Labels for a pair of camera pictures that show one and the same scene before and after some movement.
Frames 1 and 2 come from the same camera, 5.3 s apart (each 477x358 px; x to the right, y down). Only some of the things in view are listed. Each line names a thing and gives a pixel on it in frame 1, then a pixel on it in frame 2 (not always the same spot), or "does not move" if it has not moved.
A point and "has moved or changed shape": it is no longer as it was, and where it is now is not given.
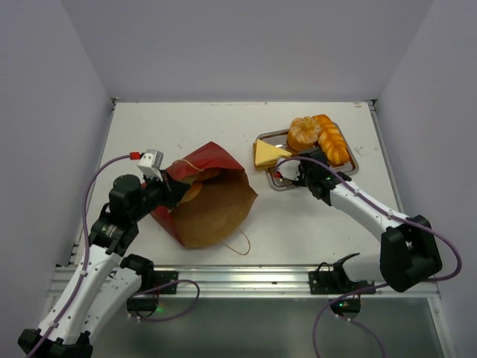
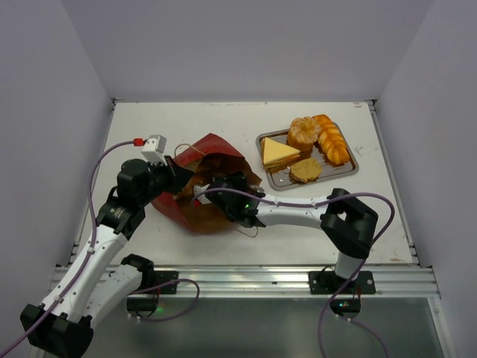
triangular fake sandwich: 265,154 has moved or changed shape
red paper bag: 219,206 has moved or changed shape
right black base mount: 343,293 does not move
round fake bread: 303,133 does not move
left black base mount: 153,283 does not move
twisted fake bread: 332,140 does not move
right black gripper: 305,173 → 215,192
